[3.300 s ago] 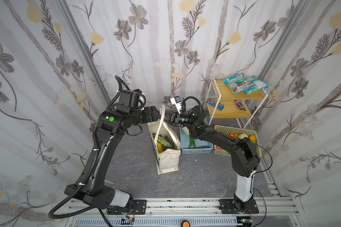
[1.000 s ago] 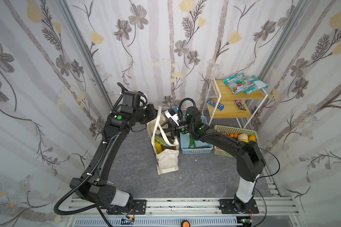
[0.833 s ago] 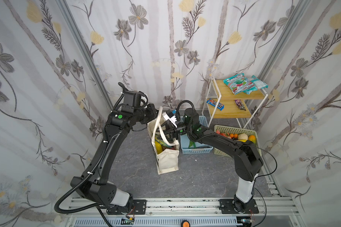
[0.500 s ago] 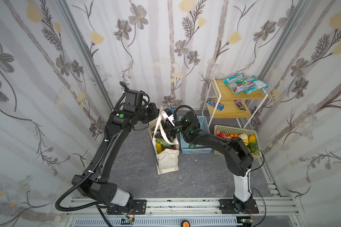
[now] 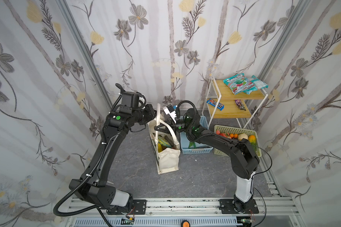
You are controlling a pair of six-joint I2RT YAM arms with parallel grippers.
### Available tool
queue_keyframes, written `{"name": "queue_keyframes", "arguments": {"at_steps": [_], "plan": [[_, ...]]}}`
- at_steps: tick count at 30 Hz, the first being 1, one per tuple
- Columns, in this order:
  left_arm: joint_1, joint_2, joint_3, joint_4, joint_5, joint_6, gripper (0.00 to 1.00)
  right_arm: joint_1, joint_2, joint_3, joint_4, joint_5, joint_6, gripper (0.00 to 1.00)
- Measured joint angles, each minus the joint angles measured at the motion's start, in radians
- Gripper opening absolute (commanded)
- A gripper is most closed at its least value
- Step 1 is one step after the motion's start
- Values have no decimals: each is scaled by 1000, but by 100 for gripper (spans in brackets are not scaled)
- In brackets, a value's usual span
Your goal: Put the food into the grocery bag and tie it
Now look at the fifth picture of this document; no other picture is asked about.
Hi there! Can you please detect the green snack packet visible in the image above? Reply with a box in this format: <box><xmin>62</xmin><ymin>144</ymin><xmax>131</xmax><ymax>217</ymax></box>
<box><xmin>158</xmin><ymin>136</ymin><xmax>172</xmax><ymax>148</ymax></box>

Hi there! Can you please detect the yellow squash toy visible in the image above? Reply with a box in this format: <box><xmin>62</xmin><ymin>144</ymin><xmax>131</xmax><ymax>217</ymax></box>
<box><xmin>157</xmin><ymin>143</ymin><xmax>163</xmax><ymax>153</ymax></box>

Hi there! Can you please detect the canvas tote bag floral print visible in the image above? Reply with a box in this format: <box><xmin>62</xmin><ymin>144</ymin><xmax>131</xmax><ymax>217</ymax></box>
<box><xmin>148</xmin><ymin>104</ymin><xmax>181</xmax><ymax>175</ymax></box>

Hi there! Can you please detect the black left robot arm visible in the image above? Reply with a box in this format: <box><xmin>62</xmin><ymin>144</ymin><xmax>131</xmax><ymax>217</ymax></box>
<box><xmin>69</xmin><ymin>104</ymin><xmax>156</xmax><ymax>210</ymax></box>

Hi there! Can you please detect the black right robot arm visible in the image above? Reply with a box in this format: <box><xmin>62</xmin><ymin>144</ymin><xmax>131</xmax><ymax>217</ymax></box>
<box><xmin>154</xmin><ymin>108</ymin><xmax>260</xmax><ymax>213</ymax></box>

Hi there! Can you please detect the blue candy bag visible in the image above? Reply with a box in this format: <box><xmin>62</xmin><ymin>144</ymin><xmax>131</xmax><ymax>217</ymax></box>
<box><xmin>206</xmin><ymin>98</ymin><xmax>224</xmax><ymax>111</ymax></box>

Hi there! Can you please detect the purple candy bag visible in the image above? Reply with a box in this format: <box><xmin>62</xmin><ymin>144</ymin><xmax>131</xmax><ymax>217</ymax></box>
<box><xmin>235</xmin><ymin>100</ymin><xmax>246</xmax><ymax>111</ymax></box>

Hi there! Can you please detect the blue plastic basket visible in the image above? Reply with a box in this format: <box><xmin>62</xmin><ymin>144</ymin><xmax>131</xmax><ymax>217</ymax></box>
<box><xmin>179</xmin><ymin>114</ymin><xmax>214</xmax><ymax>155</ymax></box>

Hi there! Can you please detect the green plastic basket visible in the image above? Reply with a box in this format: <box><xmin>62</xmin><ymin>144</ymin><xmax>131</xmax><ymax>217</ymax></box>
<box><xmin>214</xmin><ymin>125</ymin><xmax>262</xmax><ymax>157</ymax></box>

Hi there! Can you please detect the white garlic bulb toy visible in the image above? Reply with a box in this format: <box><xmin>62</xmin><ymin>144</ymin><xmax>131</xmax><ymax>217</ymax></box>
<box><xmin>237</xmin><ymin>133</ymin><xmax>249</xmax><ymax>141</ymax></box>

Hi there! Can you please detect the orange green papaya toy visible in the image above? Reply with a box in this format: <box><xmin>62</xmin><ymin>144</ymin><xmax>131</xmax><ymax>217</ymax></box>
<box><xmin>248</xmin><ymin>135</ymin><xmax>257</xmax><ymax>146</ymax></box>

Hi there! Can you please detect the teal snack packet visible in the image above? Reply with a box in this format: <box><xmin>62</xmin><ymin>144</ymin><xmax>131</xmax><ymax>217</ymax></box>
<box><xmin>223</xmin><ymin>73</ymin><xmax>268</xmax><ymax>95</ymax></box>

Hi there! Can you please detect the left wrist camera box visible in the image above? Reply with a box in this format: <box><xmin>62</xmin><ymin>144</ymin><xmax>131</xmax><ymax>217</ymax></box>
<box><xmin>121</xmin><ymin>91</ymin><xmax>146</xmax><ymax>110</ymax></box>

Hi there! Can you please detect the white wire wooden shelf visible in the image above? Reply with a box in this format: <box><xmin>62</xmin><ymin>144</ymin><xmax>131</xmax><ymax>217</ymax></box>
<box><xmin>201</xmin><ymin>78</ymin><xmax>269</xmax><ymax>129</ymax></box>

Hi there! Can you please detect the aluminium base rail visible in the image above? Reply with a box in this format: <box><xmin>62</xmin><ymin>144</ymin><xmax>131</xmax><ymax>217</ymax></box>
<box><xmin>64</xmin><ymin>196</ymin><xmax>305</xmax><ymax>227</ymax></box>

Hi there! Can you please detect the black corrugated cable hose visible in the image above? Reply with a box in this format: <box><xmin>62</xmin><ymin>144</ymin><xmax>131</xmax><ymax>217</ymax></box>
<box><xmin>53</xmin><ymin>141</ymin><xmax>109</xmax><ymax>218</ymax></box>

